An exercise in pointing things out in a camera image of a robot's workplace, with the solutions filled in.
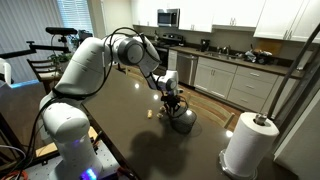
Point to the white lower drawer cabinets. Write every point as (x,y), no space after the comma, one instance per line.
(250,86)

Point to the dark wooden chair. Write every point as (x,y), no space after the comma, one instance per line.
(46,72)

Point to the stainless dishwasher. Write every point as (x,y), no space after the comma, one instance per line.
(186,67)

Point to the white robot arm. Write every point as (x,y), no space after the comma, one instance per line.
(67,124)

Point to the microwave oven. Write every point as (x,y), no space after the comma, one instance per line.
(168,17)

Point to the white upper cabinets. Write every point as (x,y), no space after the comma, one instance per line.
(289,20)

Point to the black camera on stand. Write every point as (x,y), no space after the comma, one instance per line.
(60,31)

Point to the kitchen faucet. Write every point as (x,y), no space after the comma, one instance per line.
(224,50)

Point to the black coffee maker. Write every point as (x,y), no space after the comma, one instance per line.
(205,43)

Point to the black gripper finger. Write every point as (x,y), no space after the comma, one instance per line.
(176,109)
(168,109)

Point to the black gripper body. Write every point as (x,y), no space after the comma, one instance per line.
(171,100)

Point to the white paper towel roll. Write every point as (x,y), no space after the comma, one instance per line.
(252,139)

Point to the white wooden chair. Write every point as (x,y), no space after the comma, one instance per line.
(210,110)

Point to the black stove range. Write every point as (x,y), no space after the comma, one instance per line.
(163,43)

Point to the packaged burger candy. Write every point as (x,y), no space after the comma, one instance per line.
(160,115)
(149,114)
(162,109)

